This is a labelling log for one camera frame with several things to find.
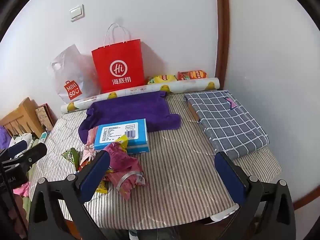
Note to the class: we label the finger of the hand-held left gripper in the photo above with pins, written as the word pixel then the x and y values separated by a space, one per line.
pixel 31 156
pixel 17 147

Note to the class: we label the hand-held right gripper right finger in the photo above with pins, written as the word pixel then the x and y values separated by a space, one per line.
pixel 231 177

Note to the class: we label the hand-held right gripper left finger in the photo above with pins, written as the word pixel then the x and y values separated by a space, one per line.
pixel 95 175

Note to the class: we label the pile of snack packets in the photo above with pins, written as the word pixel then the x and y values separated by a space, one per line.
pixel 120 170

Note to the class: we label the blue tissue box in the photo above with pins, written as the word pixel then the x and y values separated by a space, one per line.
pixel 120 132

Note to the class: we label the purple towel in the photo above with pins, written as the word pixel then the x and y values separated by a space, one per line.
pixel 130 110

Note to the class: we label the white flowered pillow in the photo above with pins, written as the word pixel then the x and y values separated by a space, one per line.
pixel 21 140

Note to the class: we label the pink cloth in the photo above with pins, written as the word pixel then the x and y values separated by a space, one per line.
pixel 21 190

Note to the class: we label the teal packet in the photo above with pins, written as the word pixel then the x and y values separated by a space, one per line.
pixel 45 137

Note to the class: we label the striped quilted table cover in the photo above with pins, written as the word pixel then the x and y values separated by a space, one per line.
pixel 180 170

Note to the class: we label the grey checked folded cloth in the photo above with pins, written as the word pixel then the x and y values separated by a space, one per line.
pixel 225 120

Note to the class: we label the brown board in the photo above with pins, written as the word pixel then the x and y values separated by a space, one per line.
pixel 192 110

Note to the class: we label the white plastic shopping bag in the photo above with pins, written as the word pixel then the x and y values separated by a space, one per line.
pixel 72 75

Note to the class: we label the duck print paper roll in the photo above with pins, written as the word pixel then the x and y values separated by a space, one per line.
pixel 150 88

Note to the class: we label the orange chip bag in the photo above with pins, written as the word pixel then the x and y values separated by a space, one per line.
pixel 193 75

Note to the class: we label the red paper bag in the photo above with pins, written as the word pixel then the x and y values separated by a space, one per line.
pixel 117 65

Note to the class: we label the yellow chip bag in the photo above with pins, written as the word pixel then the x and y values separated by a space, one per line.
pixel 160 79

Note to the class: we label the white light switch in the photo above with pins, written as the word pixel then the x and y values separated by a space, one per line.
pixel 77 13

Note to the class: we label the brown wooden door frame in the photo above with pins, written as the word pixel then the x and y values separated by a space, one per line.
pixel 222 30

